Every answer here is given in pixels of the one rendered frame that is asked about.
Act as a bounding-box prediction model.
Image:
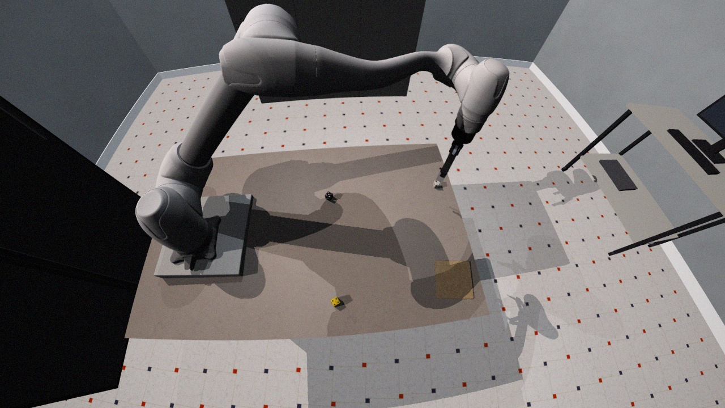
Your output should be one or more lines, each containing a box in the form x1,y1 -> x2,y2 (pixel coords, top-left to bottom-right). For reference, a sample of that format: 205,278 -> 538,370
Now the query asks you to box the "tan mat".
434,260 -> 474,299

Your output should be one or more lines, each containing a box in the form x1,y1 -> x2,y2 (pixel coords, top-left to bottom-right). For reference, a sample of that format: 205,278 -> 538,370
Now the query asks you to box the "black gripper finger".
436,141 -> 464,183

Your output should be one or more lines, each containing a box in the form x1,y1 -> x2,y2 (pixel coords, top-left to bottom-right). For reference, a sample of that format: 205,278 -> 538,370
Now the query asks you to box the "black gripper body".
451,124 -> 476,150

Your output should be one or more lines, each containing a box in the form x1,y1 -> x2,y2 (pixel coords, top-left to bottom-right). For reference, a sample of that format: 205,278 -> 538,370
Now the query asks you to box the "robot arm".
135,4 -> 509,271

